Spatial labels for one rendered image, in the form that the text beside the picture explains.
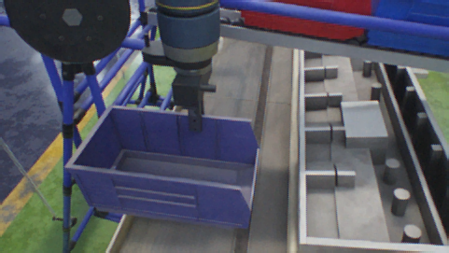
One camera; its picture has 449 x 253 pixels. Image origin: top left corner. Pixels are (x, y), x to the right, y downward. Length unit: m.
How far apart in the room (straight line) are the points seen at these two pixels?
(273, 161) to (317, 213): 0.36
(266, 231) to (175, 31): 0.64
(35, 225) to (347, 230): 1.71
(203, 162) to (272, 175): 0.39
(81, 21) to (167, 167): 0.53
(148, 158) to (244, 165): 0.23
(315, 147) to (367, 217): 0.26
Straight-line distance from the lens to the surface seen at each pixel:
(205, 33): 0.58
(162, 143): 0.80
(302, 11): 0.82
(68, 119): 1.11
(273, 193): 1.09
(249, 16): 0.87
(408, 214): 0.97
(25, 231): 2.18
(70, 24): 0.36
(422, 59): 0.98
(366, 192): 0.92
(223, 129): 0.73
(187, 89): 0.61
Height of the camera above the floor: 1.60
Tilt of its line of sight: 41 degrees down
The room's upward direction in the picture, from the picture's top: straight up
